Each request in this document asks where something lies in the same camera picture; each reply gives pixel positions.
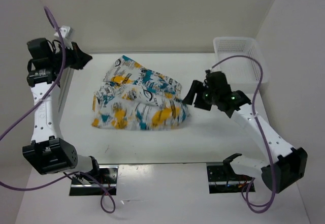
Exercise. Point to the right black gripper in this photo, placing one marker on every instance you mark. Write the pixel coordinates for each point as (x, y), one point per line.
(196, 87)

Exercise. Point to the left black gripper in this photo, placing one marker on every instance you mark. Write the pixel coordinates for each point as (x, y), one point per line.
(80, 58)

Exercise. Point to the patterned white teal yellow shorts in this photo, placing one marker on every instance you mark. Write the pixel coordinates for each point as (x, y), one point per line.
(133, 97)

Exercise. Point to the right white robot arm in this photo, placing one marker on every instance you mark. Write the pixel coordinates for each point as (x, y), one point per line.
(284, 164)

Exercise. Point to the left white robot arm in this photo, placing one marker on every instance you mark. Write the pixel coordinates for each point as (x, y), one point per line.
(48, 152)

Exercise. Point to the white plastic basket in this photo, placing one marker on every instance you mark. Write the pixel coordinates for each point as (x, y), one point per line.
(247, 63)

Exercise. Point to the aluminium table edge rail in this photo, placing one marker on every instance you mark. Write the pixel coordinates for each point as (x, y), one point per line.
(64, 92)

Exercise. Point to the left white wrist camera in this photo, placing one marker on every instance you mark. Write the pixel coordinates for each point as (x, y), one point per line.
(66, 33)

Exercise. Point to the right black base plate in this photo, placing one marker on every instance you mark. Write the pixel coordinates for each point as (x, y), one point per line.
(221, 183)

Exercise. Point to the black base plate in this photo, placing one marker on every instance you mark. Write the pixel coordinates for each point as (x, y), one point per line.
(84, 186)
(221, 183)

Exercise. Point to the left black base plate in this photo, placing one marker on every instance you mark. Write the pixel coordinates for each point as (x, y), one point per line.
(84, 186)

